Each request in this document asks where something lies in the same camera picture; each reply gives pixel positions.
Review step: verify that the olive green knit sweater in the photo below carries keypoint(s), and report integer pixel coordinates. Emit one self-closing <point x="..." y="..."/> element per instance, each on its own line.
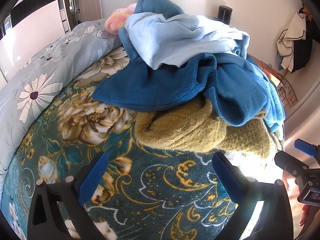
<point x="185" y="132"/>

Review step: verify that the light blue printed t-shirt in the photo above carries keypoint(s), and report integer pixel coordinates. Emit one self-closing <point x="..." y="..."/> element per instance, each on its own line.
<point x="175" y="37"/>

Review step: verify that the light blue floral quilt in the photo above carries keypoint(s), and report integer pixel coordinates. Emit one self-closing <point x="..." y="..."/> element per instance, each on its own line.
<point x="50" y="62"/>

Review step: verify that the brown wooden bed footboard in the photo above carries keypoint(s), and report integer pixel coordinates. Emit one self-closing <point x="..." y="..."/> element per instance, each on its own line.
<point x="262" y="66"/>

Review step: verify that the black hanging garment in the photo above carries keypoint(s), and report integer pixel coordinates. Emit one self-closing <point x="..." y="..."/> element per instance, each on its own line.
<point x="302" y="52"/>

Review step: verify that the dark blue fleece garment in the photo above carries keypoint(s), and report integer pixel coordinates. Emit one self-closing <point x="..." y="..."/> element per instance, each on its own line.
<point x="155" y="87"/>

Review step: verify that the teal floral blanket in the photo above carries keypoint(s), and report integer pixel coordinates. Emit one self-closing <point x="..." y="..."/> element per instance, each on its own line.
<point x="160" y="160"/>

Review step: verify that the beige room door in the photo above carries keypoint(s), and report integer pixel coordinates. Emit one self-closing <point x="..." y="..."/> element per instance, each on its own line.
<point x="90" y="2"/>

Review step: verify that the person's right hand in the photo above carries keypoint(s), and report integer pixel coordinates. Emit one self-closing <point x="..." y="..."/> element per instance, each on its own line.
<point x="305" y="215"/>

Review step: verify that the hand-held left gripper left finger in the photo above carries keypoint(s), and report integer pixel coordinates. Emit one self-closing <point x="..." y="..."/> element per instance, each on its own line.
<point x="92" y="177"/>

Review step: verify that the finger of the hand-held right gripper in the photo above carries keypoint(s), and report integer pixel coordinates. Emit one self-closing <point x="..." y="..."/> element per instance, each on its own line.
<point x="303" y="147"/>
<point x="290" y="163"/>

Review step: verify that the white garment with black trim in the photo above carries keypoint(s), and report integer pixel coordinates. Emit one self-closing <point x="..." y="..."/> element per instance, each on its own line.
<point x="295" y="30"/>

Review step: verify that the white shelf unit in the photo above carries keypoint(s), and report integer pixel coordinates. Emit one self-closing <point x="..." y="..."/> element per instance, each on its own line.
<point x="63" y="12"/>

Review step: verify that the black cylindrical speaker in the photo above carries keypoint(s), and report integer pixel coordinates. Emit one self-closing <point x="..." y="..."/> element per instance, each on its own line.
<point x="225" y="15"/>

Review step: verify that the wooden slatted chair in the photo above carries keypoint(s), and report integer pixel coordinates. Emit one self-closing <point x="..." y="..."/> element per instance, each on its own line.
<point x="287" y="90"/>

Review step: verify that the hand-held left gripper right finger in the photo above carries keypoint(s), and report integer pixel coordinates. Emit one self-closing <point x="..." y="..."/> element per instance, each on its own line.
<point x="226" y="177"/>

